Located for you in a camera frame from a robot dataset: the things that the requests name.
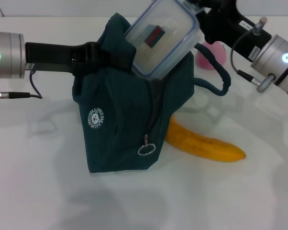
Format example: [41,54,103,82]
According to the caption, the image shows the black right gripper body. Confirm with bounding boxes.
[196,0,273,62]

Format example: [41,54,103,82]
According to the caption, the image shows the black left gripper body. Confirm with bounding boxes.
[25,42,89,77]

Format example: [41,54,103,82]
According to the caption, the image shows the pink peach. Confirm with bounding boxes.
[197,40,227,70]

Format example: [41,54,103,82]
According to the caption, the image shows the clear container with blue-rimmed lid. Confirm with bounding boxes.
[123,0,201,80]

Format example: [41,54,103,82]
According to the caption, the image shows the dark teal insulated lunch bag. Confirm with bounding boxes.
[72,13,232,177]

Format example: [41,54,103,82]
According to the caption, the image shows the yellow banana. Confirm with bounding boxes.
[165,116,246,163]

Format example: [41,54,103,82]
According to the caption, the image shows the right gripper grey cable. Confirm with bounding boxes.
[231,28,263,86]

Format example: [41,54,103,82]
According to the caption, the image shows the gripper grey cable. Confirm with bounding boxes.
[231,28,263,86]
[0,69,44,100]

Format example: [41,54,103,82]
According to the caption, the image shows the left gripper grey cable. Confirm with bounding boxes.
[0,69,44,100]

